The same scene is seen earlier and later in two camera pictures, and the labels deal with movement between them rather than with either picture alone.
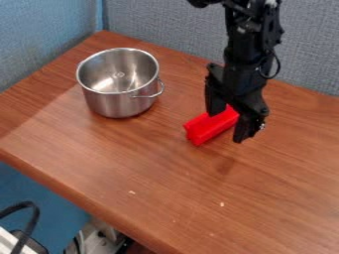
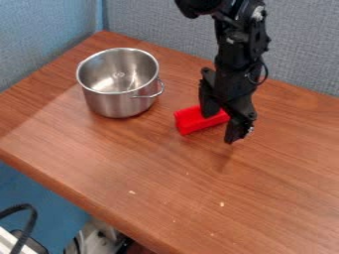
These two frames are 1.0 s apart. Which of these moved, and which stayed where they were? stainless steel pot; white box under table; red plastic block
Moved: red plastic block
Stayed: white box under table; stainless steel pot
